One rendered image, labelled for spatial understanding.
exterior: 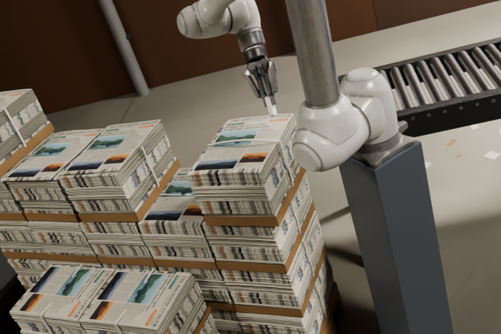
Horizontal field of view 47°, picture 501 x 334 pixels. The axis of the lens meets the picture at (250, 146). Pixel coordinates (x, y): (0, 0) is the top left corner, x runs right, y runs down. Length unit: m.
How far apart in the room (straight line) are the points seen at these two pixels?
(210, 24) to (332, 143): 0.55
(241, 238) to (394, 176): 0.60
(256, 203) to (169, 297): 0.55
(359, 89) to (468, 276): 1.36
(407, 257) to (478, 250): 0.94
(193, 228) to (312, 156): 0.70
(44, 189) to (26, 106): 0.44
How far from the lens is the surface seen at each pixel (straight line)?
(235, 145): 2.06
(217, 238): 2.15
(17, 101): 2.69
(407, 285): 2.16
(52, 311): 2.52
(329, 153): 1.63
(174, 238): 2.24
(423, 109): 2.52
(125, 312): 2.30
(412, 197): 1.98
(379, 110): 1.78
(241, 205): 1.97
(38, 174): 2.45
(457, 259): 2.95
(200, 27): 1.86
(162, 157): 2.43
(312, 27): 1.52
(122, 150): 2.33
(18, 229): 2.78
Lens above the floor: 2.01
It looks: 28 degrees down
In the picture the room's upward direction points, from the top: 19 degrees counter-clockwise
